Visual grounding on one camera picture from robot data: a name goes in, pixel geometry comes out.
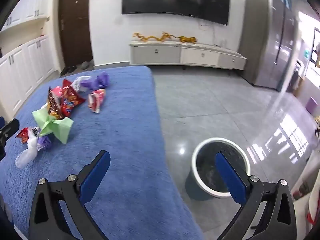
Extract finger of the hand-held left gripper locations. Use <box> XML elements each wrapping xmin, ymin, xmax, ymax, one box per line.
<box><xmin>0</xmin><ymin>118</ymin><xmax>20</xmax><ymax>145</ymax></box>

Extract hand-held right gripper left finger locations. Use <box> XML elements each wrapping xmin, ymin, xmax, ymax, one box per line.
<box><xmin>29</xmin><ymin>150</ymin><xmax>111</xmax><ymax>240</ymax></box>

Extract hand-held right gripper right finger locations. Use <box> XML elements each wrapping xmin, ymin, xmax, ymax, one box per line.
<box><xmin>215</xmin><ymin>151</ymin><xmax>297</xmax><ymax>240</ymax></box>

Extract white rimmed trash bin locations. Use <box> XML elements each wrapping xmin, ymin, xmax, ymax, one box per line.
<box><xmin>185</xmin><ymin>137</ymin><xmax>251</xmax><ymax>201</ymax></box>

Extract small purple plastic bag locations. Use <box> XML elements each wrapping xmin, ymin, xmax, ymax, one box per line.
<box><xmin>37</xmin><ymin>135</ymin><xmax>52</xmax><ymax>152</ymax></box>

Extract light green paper bag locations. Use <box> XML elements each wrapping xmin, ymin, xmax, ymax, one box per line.
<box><xmin>32</xmin><ymin>104</ymin><xmax>74</xmax><ymax>145</ymax></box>

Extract dark brown snack packet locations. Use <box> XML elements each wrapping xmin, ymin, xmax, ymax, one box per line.
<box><xmin>47</xmin><ymin>87</ymin><xmax>65</xmax><ymax>120</ymax></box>

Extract pink snack packet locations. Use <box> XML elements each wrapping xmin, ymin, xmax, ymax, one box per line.
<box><xmin>51</xmin><ymin>85</ymin><xmax>64</xmax><ymax>98</ymax></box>

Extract red and white snack packet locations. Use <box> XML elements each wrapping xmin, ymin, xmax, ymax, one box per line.
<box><xmin>87</xmin><ymin>89</ymin><xmax>107</xmax><ymax>113</ymax></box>

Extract white and purple plastic bag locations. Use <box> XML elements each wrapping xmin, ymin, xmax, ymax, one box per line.
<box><xmin>72</xmin><ymin>76</ymin><xmax>92</xmax><ymax>90</ymax></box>

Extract large purple plastic bag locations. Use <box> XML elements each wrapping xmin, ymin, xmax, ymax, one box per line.
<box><xmin>82</xmin><ymin>71</ymin><xmax>110</xmax><ymax>92</ymax></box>

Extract small red wrapper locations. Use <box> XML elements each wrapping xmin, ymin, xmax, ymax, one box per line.
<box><xmin>16</xmin><ymin>127</ymin><xmax>30</xmax><ymax>143</ymax></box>

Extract white striped plastic packet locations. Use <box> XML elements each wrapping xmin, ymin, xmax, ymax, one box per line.
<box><xmin>14</xmin><ymin>129</ymin><xmax>42</xmax><ymax>168</ymax></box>

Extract blue plush blanket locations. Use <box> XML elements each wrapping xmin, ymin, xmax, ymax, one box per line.
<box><xmin>0</xmin><ymin>66</ymin><xmax>204</xmax><ymax>240</ymax></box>

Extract white low cupboard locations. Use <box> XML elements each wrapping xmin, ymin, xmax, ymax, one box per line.
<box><xmin>0</xmin><ymin>35</ymin><xmax>55</xmax><ymax>115</ymax></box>

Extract purple box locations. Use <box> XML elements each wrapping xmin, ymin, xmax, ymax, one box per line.
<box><xmin>307</xmin><ymin>97</ymin><xmax>318</xmax><ymax>115</ymax></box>

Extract dark brown door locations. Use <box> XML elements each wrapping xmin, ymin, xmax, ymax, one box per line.
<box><xmin>58</xmin><ymin>0</ymin><xmax>94</xmax><ymax>67</ymax></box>

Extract white television cabinet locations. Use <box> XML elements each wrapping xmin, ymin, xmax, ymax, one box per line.
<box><xmin>129</xmin><ymin>41</ymin><xmax>248</xmax><ymax>77</ymax></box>

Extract grey refrigerator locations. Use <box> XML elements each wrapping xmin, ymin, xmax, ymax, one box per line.
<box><xmin>237</xmin><ymin>0</ymin><xmax>299</xmax><ymax>90</ymax></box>

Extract golden tiger ornament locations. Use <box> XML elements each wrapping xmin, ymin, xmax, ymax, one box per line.
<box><xmin>178</xmin><ymin>36</ymin><xmax>198</xmax><ymax>44</ymax></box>

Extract golden dragon ornament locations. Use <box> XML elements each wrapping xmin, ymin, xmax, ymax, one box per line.
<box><xmin>132</xmin><ymin>32</ymin><xmax>179</xmax><ymax>43</ymax></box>

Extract white wall cupboard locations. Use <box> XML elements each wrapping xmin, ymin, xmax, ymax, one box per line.
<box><xmin>0</xmin><ymin>0</ymin><xmax>49</xmax><ymax>32</ymax></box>

